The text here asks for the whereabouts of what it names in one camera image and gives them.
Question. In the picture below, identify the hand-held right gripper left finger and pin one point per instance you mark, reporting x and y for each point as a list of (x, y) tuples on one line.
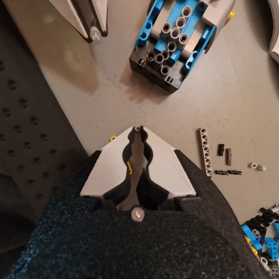
[(104, 174)]

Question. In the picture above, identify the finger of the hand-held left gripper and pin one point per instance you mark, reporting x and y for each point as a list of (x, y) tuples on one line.
[(101, 15), (67, 13)]

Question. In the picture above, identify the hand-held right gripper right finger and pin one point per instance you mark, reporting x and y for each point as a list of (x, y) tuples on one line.
[(170, 174)]

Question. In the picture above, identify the yellow toothed rack piece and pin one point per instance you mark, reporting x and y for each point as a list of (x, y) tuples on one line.
[(113, 138)]

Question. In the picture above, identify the blue brick toy car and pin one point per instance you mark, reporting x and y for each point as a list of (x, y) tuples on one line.
[(174, 32)]

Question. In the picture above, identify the grey desk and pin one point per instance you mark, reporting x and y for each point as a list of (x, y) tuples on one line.
[(218, 109)]

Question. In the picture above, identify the long grey perforated beam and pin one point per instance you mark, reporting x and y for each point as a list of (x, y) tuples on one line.
[(204, 150)]

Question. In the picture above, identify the short black connector pin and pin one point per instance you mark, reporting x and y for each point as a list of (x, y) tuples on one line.
[(220, 150)]

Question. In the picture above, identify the dark grey connector pin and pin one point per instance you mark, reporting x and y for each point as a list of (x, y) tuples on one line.
[(228, 157)]

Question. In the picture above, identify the black perforated chair seat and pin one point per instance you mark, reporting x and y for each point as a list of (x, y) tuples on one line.
[(26, 130)]

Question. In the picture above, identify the pile of loose bricks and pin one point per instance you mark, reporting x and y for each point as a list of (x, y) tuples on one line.
[(252, 237)]

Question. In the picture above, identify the open instruction booklet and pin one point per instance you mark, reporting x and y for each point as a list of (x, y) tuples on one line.
[(275, 43)]

